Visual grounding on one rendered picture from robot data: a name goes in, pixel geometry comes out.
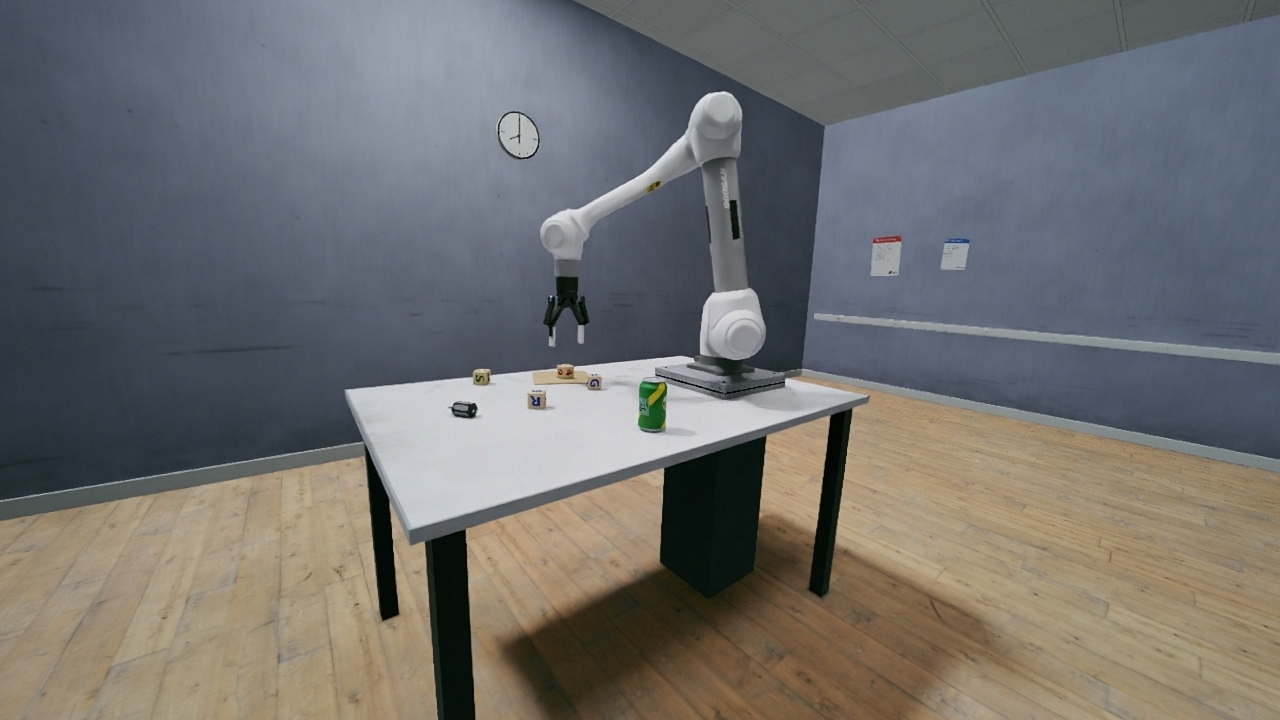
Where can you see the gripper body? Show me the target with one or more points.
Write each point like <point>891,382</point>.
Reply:
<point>564,284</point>

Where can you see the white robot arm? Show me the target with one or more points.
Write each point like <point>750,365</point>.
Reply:
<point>731,317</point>

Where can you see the green and yellow drink can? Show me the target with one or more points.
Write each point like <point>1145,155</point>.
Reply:
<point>652,404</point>

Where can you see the tan flat mat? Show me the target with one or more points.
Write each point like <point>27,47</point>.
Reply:
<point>550,377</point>

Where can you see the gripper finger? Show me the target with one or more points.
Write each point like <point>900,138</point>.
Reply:
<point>580,316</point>
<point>551,318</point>

